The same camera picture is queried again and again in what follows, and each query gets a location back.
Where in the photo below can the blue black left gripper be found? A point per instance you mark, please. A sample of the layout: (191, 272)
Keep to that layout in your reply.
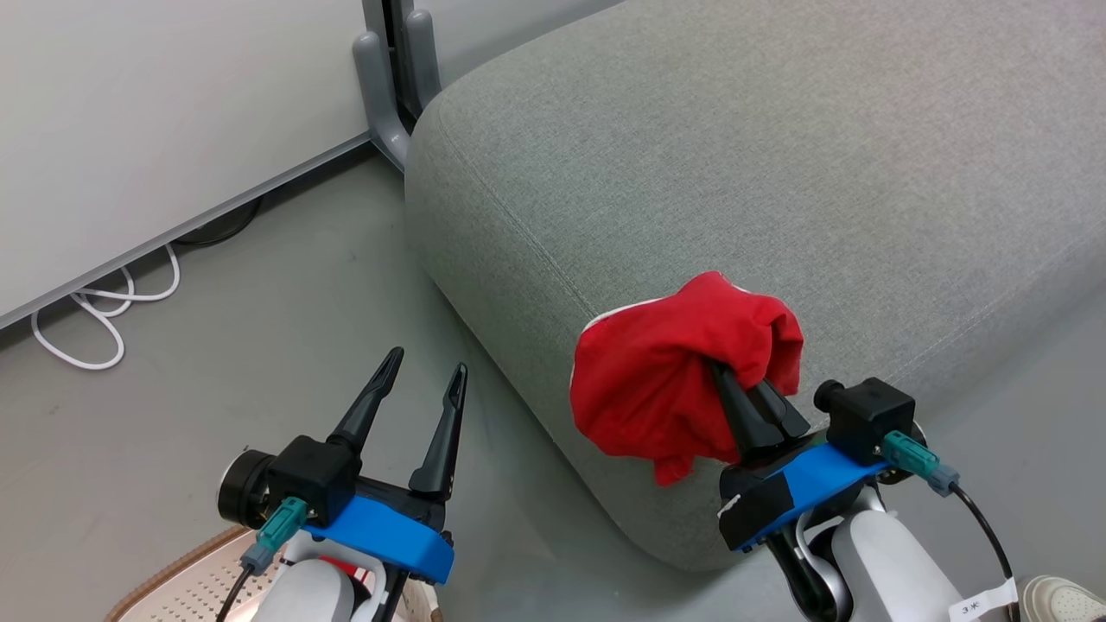
(393, 531)

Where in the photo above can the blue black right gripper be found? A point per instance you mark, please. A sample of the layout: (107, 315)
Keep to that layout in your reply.
(791, 492)

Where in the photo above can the red garment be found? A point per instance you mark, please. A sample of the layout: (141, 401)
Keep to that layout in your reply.
(657, 389)

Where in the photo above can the grey fabric sofa seat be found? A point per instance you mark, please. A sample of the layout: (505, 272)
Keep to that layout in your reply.
(778, 155)

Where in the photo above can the beige perforated laundry basket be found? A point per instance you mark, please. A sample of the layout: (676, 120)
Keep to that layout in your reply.
(186, 587)

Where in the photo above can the grey partition stand foot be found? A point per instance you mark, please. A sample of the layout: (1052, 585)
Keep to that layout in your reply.
(384, 78)

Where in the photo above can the white shoe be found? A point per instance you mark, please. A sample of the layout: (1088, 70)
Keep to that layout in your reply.
(1067, 600)

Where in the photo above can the white partition panel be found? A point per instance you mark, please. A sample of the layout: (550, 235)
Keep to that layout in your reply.
(130, 112)

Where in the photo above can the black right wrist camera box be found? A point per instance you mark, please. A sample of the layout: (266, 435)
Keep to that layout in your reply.
(868, 419)

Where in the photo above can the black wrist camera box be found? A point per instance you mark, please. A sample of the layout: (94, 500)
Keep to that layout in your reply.
(307, 479)
(868, 419)

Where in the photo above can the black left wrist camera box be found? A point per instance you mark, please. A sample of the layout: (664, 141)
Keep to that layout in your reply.
(307, 479)

